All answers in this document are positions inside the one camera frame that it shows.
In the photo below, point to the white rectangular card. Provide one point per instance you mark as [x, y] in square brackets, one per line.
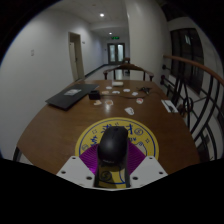
[169, 106]

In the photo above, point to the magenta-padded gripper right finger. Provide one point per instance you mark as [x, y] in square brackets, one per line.
[145, 166]

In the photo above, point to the small white flat box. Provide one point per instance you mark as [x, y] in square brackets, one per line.
[117, 83]

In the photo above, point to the glazed double door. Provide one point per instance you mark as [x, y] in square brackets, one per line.
[116, 53]

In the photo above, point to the dark framed window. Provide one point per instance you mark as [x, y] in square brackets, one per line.
[186, 56]

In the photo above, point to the small orange white sticker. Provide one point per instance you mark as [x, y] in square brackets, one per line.
[109, 102]

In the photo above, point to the white side door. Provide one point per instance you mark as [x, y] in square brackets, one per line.
[76, 56]

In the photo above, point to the round yellow printed mouse pad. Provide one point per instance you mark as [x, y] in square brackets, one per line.
[93, 133]

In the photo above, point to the black railing with wooden handrail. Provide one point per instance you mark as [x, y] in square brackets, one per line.
[196, 100]

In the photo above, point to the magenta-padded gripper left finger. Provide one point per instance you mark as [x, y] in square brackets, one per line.
[86, 160]

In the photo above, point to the small cream sticker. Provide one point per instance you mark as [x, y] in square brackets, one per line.
[97, 102]

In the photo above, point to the green exit sign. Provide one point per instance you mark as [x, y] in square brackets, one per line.
[115, 37]

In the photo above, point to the dark grey closed laptop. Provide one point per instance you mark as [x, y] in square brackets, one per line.
[68, 96]

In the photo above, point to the black computer mouse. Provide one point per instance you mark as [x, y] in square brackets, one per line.
[112, 145]

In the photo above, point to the wooden armchair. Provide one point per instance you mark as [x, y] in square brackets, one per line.
[128, 67]

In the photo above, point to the small red white sticker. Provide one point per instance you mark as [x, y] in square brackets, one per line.
[140, 100]

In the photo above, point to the small black box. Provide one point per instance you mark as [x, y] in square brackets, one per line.
[94, 95]

